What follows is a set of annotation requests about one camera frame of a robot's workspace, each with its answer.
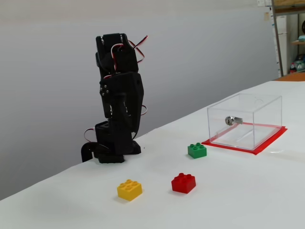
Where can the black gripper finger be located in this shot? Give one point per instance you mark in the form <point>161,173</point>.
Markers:
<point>106,100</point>
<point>127,117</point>

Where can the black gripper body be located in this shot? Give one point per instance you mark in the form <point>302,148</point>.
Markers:
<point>119,91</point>

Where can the yellow lego brick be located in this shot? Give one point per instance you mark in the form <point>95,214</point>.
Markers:
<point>129,190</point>

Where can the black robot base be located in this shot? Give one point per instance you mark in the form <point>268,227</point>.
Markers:
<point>114,143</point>

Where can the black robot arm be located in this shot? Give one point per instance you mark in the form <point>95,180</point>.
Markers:
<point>126,59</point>

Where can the green lego brick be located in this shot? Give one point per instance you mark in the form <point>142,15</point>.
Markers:
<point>196,151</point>

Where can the red lego brick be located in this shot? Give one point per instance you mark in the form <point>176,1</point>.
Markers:
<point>183,183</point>

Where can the silver metal box lock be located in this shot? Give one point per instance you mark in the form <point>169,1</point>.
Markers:
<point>230,121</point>

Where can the transparent plastic box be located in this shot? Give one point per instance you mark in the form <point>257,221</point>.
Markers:
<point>267,112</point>

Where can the metal shelf rack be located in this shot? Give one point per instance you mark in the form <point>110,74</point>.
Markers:
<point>278,43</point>

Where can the beige paper tag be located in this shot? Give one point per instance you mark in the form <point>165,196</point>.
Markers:
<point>266,16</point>

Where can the red capped bottle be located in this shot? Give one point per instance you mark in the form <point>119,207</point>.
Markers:
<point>292,68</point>

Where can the brown wooden table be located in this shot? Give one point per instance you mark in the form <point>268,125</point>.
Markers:
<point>295,76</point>

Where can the teal plastic bag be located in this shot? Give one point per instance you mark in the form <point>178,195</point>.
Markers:
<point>300,65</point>

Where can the teal round object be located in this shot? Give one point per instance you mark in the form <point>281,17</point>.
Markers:
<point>302,38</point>

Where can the red tape frame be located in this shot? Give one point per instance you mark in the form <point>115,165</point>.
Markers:
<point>269,143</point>

